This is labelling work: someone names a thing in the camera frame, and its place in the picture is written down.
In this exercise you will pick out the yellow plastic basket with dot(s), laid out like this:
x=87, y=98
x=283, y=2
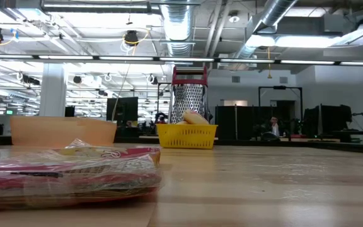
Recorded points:
x=186, y=137

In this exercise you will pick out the black partition panel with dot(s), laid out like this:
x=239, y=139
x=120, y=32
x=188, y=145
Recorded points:
x=232, y=123

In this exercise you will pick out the long linear light bar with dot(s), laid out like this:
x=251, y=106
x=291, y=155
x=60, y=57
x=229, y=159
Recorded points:
x=184, y=59

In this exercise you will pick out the large black monitor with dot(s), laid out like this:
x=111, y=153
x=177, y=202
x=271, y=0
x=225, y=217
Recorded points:
x=122, y=108

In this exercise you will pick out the person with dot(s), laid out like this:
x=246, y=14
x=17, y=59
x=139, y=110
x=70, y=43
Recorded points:
x=274, y=124

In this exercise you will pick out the small black monitor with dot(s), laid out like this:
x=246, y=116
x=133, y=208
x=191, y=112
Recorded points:
x=69, y=111

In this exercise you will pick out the red plastic-wrapped snack packet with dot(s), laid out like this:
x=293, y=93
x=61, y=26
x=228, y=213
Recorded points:
x=74, y=176

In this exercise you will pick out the white building column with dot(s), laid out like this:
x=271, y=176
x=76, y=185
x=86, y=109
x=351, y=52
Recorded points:
x=53, y=91

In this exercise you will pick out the black covered equipment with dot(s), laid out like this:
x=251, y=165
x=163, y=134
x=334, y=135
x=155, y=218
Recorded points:
x=326, y=121

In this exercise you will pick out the black frame stand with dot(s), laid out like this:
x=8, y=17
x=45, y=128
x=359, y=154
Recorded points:
x=279, y=87
x=158, y=101

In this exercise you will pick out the silver spiral air duct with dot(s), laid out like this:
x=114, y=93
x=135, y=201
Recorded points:
x=178, y=28
x=273, y=12

